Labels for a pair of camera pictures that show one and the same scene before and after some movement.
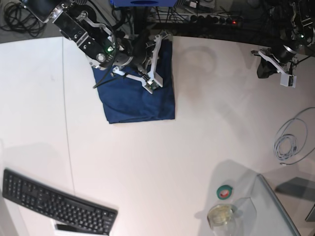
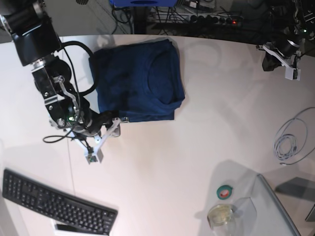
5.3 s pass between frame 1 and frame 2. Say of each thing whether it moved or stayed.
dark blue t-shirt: moved
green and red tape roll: stayed
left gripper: moved
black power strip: stayed
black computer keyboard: stayed
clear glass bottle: stayed
